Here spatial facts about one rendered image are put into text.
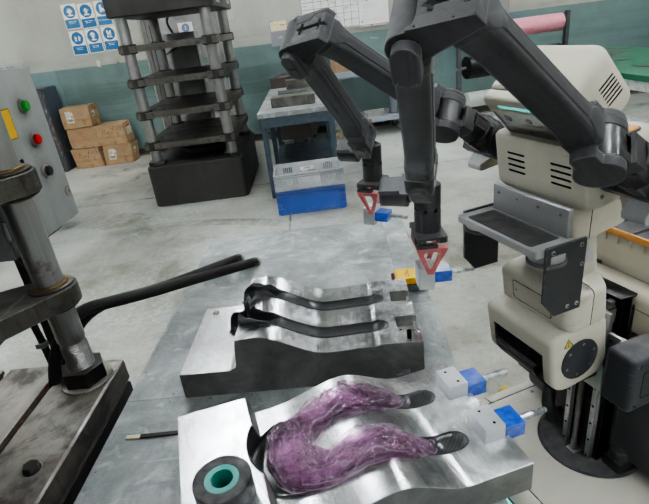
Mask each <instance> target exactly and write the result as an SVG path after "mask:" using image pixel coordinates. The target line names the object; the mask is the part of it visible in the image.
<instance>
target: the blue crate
mask: <svg viewBox="0 0 649 504"><path fill-rule="evenodd" d="M275 193H276V199H277V205H278V212H279V215H281V216H285V215H292V214H300V213H307V212H315V211H322V210H330V209H337V208H345V207H347V200H346V190H345V183H344V184H337V185H329V186H322V187H314V188H306V189H299V190H291V191H284V192H275Z"/></svg>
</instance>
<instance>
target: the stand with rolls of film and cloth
mask: <svg viewBox="0 0 649 504"><path fill-rule="evenodd" d="M570 15H571V10H565V13H564V14H563V13H562V12H560V13H552V14H545V15H538V16H530V17H523V18H516V19H513V20H514V21H515V22H516V23H517V24H518V26H519V27H520V28H521V29H522V30H523V31H524V32H525V33H526V34H527V35H531V34H538V33H545V32H552V31H558V30H562V29H563V38H562V44H561V43H553V44H546V45H568V38H569V27H570ZM462 76H463V77H464V78H465V79H472V78H478V77H485V76H491V75H490V74H489V73H488V72H487V71H486V70H485V69H484V68H483V67H482V66H481V65H480V64H479V63H478V62H476V61H475V60H474V59H473V58H472V57H470V56H466V57H464V58H463V60H462V50H460V49H456V90H459V91H461V92H462ZM489 90H492V89H487V90H480V91H474V92H468V93H464V95H465V97H466V105H465V106H467V105H468V106H469V107H476V106H481V105H486V104H485V102H484V96H485V95H486V94H487V92H488V91H489Z"/></svg>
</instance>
